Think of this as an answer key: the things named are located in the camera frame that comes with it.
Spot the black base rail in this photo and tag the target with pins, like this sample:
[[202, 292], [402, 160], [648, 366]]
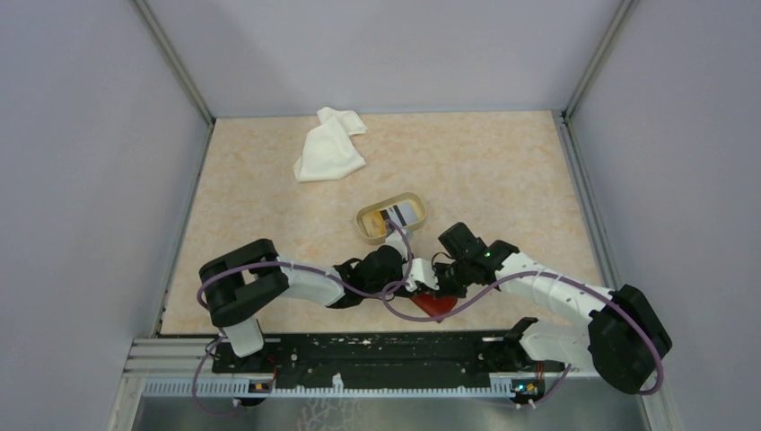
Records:
[[385, 360]]

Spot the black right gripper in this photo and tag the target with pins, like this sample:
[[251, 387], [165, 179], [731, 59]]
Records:
[[442, 291]]

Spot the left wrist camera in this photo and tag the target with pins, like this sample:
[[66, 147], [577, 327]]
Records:
[[397, 241]]

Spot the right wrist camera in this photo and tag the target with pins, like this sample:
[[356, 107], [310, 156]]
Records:
[[426, 266]]

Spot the gold VIP card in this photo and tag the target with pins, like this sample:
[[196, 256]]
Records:
[[374, 224]]

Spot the red card holder wallet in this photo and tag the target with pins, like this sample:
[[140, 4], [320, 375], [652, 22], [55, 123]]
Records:
[[434, 306]]

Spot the white crumpled cloth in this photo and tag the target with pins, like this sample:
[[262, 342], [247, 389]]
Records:
[[328, 152]]

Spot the silver magnetic stripe card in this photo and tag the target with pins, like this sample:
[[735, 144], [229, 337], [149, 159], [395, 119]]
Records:
[[402, 213]]

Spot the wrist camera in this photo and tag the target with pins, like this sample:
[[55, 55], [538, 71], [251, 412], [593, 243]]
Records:
[[397, 241], [426, 266]]

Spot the beige oval tray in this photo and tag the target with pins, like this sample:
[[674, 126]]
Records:
[[417, 201]]

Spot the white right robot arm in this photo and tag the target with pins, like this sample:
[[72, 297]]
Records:
[[615, 332]]

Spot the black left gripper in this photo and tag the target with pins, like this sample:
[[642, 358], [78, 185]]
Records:
[[405, 293]]

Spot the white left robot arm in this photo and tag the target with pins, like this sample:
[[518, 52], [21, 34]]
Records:
[[235, 286]]

